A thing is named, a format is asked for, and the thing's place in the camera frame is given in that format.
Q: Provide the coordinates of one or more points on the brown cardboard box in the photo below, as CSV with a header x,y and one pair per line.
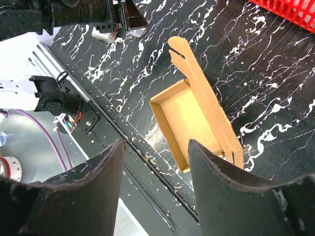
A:
x,y
189,109

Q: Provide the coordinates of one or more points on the red plastic shopping basket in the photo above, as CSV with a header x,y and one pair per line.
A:
x,y
299,12

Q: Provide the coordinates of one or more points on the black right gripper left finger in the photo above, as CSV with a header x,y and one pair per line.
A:
x,y
82,201

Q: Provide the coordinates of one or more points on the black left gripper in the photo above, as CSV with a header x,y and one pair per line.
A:
x,y
104,15

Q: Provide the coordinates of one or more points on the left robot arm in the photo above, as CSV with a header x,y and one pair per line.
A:
x,y
48,94

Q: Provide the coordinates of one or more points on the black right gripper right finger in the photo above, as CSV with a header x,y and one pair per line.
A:
x,y
233,202

